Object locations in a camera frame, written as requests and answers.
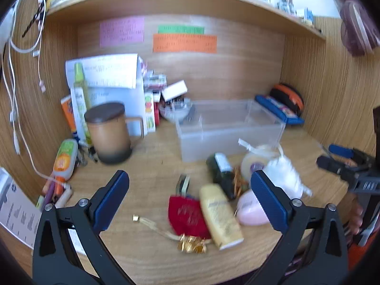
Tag orange tube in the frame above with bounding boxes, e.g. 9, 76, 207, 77
60, 95, 78, 139

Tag red box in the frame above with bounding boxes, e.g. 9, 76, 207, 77
153, 91, 162, 126

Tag person's right hand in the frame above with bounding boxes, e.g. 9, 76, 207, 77
350, 204, 364, 236

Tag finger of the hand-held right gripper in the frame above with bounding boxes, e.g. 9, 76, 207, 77
316, 155, 351, 182
328, 144, 354, 160

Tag tall green spray bottle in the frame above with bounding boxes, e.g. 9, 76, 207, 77
74, 63, 92, 147

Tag maroon bag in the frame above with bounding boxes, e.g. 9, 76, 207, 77
339, 0, 378, 57

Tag pile of sachets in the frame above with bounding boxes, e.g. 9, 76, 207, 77
142, 70, 167, 90

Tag black case with orange zipper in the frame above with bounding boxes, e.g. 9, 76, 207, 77
270, 84, 304, 116

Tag white face mask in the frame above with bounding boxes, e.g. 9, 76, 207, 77
263, 154, 313, 199

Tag white printed leaflet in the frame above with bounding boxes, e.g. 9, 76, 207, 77
0, 168, 43, 249

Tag clear glass bottles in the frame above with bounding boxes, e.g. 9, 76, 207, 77
277, 0, 296, 15

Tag round cream jar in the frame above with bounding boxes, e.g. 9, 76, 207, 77
241, 145, 281, 182

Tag red velvet pouch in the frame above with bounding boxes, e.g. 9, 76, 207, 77
168, 195, 212, 240

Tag small white cardboard box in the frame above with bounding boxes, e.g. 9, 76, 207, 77
161, 81, 188, 102

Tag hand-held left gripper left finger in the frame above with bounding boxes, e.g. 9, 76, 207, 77
32, 170, 140, 285

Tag pink paper note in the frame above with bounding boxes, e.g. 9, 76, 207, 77
99, 17, 145, 47

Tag person's right forearm orange sleeve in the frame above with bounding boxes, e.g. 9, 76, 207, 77
347, 234, 375, 272

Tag clear bowl of trinkets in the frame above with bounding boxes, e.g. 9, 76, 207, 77
159, 96, 193, 123

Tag orange string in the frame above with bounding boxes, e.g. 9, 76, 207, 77
232, 166, 249, 197

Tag black braided cord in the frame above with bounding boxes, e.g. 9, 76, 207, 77
22, 0, 49, 38

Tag pink egg timer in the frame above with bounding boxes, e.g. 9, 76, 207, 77
237, 189, 271, 226

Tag blue pencil case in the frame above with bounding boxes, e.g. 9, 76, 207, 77
255, 95, 305, 125

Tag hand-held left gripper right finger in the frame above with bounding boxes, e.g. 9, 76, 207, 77
243, 170, 349, 285

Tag clear plastic storage bin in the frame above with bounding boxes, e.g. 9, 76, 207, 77
176, 99, 286, 163

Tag bundle of markers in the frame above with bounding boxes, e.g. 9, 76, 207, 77
36, 180, 72, 212

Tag bunch of keys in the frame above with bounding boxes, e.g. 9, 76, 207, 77
76, 146, 99, 166

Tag orange paper note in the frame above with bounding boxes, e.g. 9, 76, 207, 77
153, 34, 218, 54

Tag brown mug with lid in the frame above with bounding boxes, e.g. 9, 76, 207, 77
84, 102, 145, 164

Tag wooden desktop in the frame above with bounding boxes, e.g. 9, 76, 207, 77
30, 120, 357, 285

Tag orange and green squeeze bottle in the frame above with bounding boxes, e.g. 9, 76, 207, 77
53, 139, 78, 182

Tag fruit-printed white box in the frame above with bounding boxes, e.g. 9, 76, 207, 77
144, 92, 157, 133

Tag yellow lotion bottle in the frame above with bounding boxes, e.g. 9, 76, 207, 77
199, 183, 244, 250

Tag dark green glass bottle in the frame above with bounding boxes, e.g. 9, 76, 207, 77
206, 152, 238, 200

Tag blue razor blade box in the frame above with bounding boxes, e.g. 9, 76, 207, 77
176, 175, 191, 197

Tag white charging cables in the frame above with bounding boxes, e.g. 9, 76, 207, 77
1, 0, 57, 185

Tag green paper note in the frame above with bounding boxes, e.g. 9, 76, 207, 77
158, 24, 205, 35

